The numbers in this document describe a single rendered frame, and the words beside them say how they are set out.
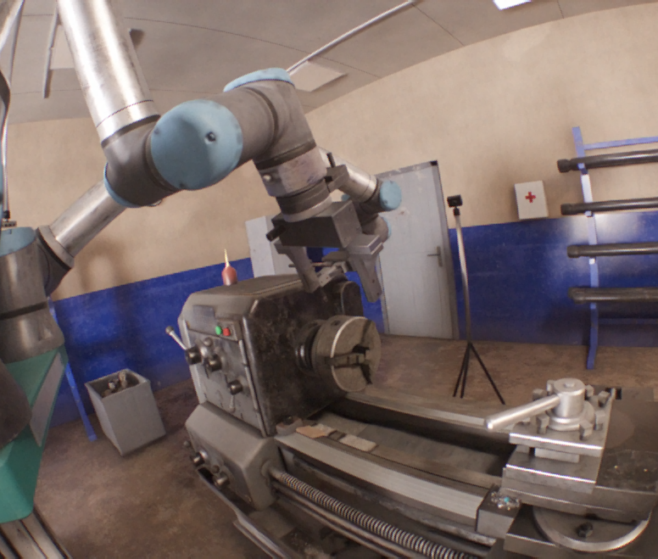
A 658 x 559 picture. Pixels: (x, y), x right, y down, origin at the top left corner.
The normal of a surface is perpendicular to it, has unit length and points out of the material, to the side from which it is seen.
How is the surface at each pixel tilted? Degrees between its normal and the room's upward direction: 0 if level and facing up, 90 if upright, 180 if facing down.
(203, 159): 114
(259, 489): 90
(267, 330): 90
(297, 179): 110
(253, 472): 90
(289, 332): 90
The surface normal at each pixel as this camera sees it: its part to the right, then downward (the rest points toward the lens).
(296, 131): 0.68, 0.14
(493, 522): -0.69, 0.20
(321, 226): -0.59, 0.58
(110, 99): 0.28, 0.35
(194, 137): -0.29, 0.57
